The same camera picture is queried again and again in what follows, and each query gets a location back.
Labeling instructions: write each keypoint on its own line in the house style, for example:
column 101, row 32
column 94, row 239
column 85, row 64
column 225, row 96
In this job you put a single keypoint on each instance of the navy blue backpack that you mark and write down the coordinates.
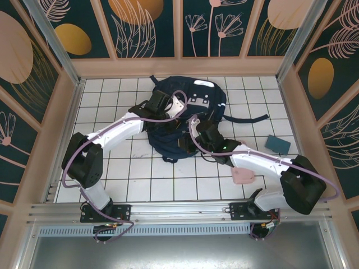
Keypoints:
column 168, row 84

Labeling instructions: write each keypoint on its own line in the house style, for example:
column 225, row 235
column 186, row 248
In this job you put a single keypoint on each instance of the grey metal sheet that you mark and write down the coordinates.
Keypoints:
column 179, row 252

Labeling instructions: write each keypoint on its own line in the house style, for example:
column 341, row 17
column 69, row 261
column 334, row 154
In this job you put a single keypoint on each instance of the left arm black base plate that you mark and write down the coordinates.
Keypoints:
column 120, row 211

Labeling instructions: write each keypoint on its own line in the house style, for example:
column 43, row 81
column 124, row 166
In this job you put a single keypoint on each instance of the aluminium corner post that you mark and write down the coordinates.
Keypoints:
column 294, row 45
column 60, row 53

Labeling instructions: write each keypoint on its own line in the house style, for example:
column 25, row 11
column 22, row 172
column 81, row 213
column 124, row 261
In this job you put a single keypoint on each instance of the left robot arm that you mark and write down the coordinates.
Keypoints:
column 117, row 133

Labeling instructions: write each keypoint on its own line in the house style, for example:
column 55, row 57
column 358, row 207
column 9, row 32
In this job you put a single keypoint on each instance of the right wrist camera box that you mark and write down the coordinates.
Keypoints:
column 195, row 122

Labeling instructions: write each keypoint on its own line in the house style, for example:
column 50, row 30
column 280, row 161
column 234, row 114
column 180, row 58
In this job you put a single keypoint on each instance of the pink pencil case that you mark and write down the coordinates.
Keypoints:
column 242, row 176

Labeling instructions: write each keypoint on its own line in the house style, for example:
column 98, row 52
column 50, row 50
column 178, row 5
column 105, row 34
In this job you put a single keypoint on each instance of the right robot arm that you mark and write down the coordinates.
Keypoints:
column 252, row 162

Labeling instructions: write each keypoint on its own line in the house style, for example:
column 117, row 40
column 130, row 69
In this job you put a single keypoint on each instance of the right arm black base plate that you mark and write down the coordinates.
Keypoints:
column 241, row 211

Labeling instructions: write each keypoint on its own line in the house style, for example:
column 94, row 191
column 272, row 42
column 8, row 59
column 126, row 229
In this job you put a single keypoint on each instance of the teal leather wallet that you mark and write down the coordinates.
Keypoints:
column 276, row 143

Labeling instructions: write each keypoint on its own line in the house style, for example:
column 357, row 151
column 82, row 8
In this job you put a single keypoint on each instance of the aluminium mounting rail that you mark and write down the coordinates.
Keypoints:
column 179, row 208

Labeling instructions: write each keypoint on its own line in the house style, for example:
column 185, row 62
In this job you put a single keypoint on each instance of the aluminium side rail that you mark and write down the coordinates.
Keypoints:
column 73, row 107
column 283, row 91

